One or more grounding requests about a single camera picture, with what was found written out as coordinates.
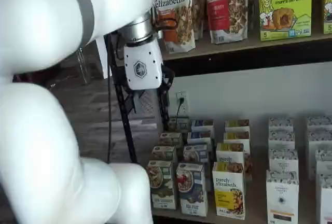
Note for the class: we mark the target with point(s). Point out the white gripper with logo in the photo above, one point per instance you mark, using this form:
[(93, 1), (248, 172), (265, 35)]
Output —
[(142, 63)]

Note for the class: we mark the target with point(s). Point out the blue white Nature's Path box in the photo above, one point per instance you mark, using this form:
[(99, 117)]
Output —
[(199, 136), (192, 193), (202, 125), (195, 152)]

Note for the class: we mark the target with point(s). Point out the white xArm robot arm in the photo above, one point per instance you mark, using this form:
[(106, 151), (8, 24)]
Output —
[(39, 130)]

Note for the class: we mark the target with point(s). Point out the yellow Purely Elizabeth box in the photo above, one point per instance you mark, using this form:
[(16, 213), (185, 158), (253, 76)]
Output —
[(229, 152), (228, 193), (237, 125), (236, 136)]

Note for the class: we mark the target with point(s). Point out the white Organic Pantry box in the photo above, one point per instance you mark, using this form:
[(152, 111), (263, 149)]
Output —
[(281, 123), (281, 139), (282, 198), (282, 160)]

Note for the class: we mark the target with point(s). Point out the green Bobo's apple pie box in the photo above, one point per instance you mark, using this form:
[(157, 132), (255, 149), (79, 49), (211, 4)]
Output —
[(285, 8)]

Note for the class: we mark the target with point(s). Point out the yellow snack box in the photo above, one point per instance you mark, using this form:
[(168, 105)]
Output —
[(328, 6)]

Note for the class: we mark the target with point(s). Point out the orange Purely Elizabeth granola bag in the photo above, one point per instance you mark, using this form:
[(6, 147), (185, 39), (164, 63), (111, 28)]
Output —
[(179, 1)]

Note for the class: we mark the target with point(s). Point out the white granola bag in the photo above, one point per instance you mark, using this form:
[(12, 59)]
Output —
[(251, 3), (199, 8)]

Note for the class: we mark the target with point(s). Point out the red Purely Elizabeth granola bag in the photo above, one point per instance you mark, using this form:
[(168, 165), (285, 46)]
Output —
[(225, 8)]

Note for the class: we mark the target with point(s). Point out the white patterned carton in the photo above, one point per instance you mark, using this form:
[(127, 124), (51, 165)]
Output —
[(320, 122), (315, 146), (324, 161), (326, 200)]

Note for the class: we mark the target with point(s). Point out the white wall outlet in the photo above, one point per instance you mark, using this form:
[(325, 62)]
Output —
[(185, 104)]

